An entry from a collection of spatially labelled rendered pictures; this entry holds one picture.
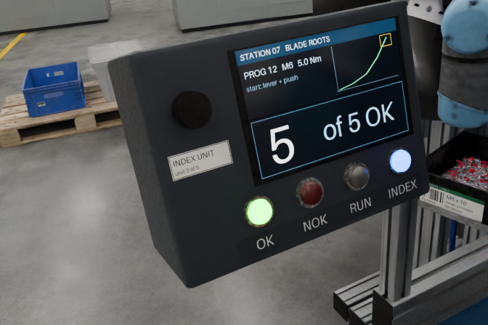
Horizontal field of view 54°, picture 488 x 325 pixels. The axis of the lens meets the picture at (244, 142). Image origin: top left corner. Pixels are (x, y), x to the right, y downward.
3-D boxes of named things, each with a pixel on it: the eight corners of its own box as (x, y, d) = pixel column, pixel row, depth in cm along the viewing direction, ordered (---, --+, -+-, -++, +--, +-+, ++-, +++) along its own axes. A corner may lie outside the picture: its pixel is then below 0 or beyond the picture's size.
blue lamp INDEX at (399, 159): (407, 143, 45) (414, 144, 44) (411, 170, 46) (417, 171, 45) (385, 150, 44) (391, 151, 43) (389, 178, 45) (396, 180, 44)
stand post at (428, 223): (417, 314, 170) (440, 68, 131) (437, 331, 163) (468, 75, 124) (407, 319, 169) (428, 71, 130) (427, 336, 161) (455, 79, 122)
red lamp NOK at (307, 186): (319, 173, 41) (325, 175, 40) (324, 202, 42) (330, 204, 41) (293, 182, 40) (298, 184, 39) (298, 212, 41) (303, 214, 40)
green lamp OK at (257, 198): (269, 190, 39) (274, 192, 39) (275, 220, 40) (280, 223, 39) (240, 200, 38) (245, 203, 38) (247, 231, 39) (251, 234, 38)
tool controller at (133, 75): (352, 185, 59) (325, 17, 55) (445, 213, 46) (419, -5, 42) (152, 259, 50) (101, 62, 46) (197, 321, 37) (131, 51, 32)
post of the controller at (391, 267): (395, 281, 66) (403, 156, 58) (411, 294, 64) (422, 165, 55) (377, 289, 65) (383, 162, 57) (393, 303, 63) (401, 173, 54)
